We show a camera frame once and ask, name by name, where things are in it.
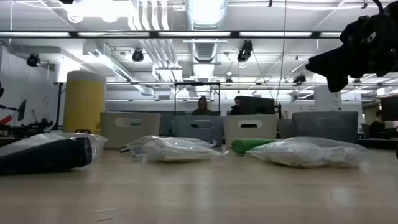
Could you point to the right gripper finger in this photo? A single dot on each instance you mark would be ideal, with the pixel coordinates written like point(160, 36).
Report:
point(339, 84)
point(332, 62)

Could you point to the clear bag of white cotton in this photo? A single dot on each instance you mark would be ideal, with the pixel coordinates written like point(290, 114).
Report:
point(304, 154)

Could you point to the small green bottle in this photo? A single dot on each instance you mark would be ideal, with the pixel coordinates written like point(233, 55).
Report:
point(245, 146)

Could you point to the clear bag of cotton swabs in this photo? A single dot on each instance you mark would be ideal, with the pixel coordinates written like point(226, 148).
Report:
point(174, 151)

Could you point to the black packet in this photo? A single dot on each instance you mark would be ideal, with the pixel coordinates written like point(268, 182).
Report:
point(46, 158)

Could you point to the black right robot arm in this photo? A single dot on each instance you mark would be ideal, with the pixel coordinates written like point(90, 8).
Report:
point(393, 5)

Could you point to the black background robot arm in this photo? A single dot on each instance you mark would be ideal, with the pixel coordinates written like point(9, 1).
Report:
point(37, 126)

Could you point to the black ceiling spotlight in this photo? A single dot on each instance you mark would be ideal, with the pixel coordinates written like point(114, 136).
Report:
point(245, 51)
point(33, 60)
point(137, 55)
point(299, 79)

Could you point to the dark grey plastic bin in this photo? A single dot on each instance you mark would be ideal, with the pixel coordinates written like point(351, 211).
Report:
point(325, 127)

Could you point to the person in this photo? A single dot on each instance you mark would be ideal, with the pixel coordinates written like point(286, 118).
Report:
point(377, 126)
point(202, 109)
point(235, 109)

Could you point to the black computer monitor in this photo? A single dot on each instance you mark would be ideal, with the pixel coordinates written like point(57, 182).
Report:
point(390, 109)
point(256, 105)

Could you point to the white plastic bin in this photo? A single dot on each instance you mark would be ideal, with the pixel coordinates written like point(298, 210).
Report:
point(248, 135)

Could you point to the smoky translucent plastic bin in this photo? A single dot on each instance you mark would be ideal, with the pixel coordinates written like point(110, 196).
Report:
point(199, 133)

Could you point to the black bar with light strips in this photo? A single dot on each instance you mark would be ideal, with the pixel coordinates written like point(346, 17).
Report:
point(186, 34)

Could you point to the light grey plastic bin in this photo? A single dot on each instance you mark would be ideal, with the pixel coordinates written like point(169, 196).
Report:
point(130, 135)

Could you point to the yellow canister with white lid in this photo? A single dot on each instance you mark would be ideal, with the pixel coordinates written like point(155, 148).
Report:
point(84, 102)

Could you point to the black monitor on stand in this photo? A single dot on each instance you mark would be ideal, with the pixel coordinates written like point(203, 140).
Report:
point(21, 110)

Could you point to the black aluminium table frame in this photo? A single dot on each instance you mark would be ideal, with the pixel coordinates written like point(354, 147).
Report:
point(379, 143)

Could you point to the silver ventilation duct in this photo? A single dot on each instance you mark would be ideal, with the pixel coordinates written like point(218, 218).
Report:
point(206, 15)

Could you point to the thin black metal frame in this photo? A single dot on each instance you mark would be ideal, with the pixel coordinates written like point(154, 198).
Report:
point(197, 84)

